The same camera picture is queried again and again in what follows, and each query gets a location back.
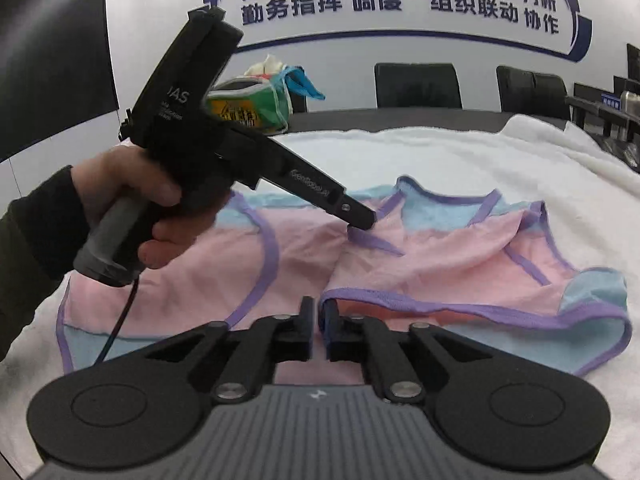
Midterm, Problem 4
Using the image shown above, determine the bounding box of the silver thermos bottle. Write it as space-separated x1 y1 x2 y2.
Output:
620 91 640 142

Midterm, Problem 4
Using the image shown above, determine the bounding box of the black wall screen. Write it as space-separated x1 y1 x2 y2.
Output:
0 0 121 163

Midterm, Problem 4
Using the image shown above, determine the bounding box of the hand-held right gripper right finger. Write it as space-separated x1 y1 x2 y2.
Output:
319 297 496 405

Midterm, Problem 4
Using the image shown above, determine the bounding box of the cream cloth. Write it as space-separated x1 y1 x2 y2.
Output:
243 54 286 79

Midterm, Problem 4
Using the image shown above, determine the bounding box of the pink and blue vest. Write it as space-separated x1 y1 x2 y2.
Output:
56 176 630 387

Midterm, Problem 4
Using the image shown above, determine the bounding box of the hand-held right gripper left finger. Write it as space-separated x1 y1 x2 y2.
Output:
145 296 316 405

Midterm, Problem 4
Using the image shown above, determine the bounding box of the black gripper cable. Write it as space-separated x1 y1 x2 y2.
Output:
95 277 142 365

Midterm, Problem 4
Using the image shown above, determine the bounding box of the person's left forearm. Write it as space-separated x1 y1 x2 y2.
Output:
0 165 92 361

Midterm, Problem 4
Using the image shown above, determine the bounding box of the green bag with blue straps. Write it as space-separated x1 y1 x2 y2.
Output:
205 66 326 136

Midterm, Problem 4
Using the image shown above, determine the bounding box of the white fluffy blanket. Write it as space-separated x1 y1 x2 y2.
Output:
0 112 640 480

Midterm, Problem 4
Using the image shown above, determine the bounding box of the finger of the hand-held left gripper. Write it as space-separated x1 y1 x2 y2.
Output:
315 186 377 234

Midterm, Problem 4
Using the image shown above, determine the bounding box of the person's left hand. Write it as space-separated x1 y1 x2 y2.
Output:
70 142 237 268

